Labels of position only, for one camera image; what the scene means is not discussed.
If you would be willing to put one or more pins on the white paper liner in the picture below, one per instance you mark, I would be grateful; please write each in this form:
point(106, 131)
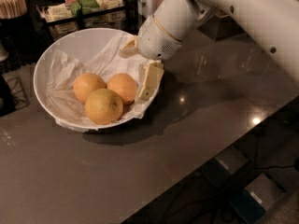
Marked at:
point(106, 59)

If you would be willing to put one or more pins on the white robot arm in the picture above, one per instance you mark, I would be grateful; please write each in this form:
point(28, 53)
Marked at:
point(272, 24)

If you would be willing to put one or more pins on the grey floor box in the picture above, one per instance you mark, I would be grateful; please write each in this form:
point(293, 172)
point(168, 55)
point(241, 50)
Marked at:
point(223, 166)
point(256, 198)

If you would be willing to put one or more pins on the wooden stir sticks cup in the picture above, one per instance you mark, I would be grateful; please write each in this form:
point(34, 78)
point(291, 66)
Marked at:
point(11, 9)

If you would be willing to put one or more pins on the white bowl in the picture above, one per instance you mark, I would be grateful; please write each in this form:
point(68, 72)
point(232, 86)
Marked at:
point(81, 44)

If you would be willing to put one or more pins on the black tea bag rack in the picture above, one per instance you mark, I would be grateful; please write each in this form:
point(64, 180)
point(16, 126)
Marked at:
point(62, 18)

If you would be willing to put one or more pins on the black wire basket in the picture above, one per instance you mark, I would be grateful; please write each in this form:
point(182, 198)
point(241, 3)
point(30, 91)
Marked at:
point(12, 95)

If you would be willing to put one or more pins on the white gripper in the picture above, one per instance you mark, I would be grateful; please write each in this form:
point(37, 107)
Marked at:
point(154, 41)

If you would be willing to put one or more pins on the metal box stand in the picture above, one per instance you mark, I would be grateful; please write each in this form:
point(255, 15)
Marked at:
point(220, 26)

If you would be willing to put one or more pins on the grey floor box near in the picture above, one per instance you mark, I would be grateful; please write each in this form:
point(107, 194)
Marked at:
point(256, 198)

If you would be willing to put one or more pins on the orange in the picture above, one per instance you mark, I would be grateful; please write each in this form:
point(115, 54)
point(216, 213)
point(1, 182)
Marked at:
point(85, 84)
point(103, 106)
point(124, 85)

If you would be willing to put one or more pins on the grey floor box far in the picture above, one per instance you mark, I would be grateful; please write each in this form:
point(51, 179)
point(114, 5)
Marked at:
point(223, 166)

